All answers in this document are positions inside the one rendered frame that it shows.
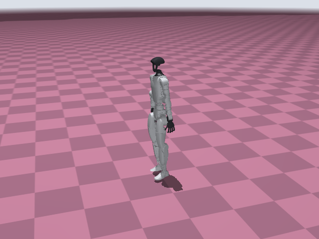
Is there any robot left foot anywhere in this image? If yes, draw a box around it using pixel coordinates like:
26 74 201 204
154 170 169 180

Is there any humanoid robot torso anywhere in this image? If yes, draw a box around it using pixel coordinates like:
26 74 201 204
151 73 167 120

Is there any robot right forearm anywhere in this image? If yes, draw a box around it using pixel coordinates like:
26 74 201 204
150 96 156 108

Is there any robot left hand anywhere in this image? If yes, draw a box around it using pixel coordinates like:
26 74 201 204
165 116 175 133

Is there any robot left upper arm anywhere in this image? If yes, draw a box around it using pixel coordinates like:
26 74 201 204
159 77 170 104

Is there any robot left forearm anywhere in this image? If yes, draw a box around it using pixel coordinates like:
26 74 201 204
165 98 172 120

